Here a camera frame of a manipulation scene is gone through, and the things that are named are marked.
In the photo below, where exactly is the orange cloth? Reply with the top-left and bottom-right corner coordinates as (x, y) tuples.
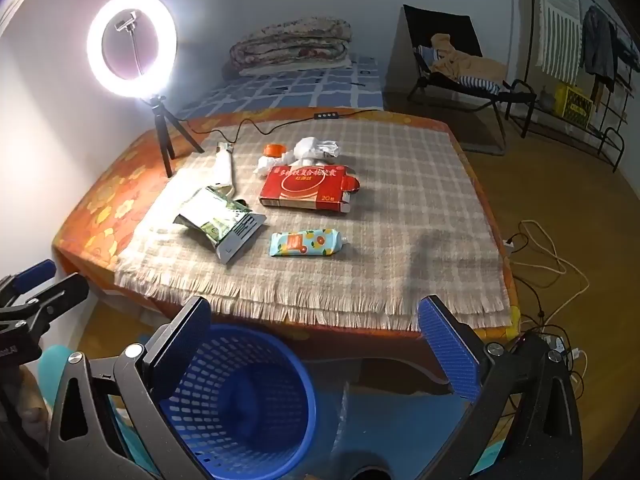
(431, 33), (508, 83)

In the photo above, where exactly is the teal hanging garment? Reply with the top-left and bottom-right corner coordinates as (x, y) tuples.
(615, 25), (640, 72)

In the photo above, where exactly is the blue plastic basket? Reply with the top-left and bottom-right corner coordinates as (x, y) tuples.
(160, 324), (318, 480)

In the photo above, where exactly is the striped cloth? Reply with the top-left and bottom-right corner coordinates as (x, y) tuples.
(417, 45), (502, 94)

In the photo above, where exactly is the orange white packet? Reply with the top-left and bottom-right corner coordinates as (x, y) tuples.
(292, 136), (342, 166)

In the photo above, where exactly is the beige checked fringed blanket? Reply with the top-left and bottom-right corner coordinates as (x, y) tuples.
(114, 119), (521, 333)

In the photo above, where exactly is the white power strip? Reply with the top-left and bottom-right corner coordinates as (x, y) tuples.
(547, 335), (583, 363)

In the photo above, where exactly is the orange floral tablecloth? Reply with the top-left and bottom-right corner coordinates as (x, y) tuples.
(52, 106), (523, 356)

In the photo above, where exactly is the blue floor mat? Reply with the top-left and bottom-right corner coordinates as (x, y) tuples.
(300, 350), (506, 480)

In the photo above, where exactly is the black mini tripod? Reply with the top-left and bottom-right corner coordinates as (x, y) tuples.
(147, 94), (205, 178)

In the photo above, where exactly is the black folding chair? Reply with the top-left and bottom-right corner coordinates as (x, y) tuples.
(402, 4), (538, 157)

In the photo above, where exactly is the green and white snack packet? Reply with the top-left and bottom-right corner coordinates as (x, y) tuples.
(173, 186), (267, 264)

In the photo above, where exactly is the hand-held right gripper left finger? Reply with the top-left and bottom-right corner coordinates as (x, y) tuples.
(47, 296), (213, 480)

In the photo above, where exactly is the red snack packet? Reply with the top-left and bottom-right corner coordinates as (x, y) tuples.
(258, 162), (361, 214)

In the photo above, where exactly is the green striped towel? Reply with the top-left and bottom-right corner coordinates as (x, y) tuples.
(535, 0), (583, 83)

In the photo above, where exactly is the white silver wrapper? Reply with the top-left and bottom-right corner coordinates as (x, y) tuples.
(214, 142), (237, 197)

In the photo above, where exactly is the black metal clothes rack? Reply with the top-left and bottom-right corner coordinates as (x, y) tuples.
(505, 0), (640, 168)

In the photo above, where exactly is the person's left hand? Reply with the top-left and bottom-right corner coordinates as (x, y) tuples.
(15, 365), (53, 441)

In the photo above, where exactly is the dark hanging jacket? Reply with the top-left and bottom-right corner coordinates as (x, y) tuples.
(580, 6), (618, 81)

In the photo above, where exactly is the blue checked bed sheet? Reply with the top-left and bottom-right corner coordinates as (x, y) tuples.
(177, 52), (386, 121)

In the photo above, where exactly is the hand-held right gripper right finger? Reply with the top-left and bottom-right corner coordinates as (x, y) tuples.
(417, 296), (583, 480)

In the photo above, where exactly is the flower print tube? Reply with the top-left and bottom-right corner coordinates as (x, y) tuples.
(270, 228), (348, 258)

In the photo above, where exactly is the white ring light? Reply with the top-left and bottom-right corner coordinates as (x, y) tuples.
(86, 0), (177, 97)

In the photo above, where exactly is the black cable with remote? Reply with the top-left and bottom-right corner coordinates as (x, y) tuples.
(187, 109), (346, 143)

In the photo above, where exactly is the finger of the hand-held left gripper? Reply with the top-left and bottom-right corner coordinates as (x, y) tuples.
(0, 259), (57, 311)
(0, 273), (90, 343)

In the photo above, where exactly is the yellow crate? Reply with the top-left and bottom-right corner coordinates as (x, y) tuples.
(555, 82), (596, 128)

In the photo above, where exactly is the folded floral quilt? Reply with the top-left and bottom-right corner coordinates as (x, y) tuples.
(229, 16), (353, 78)

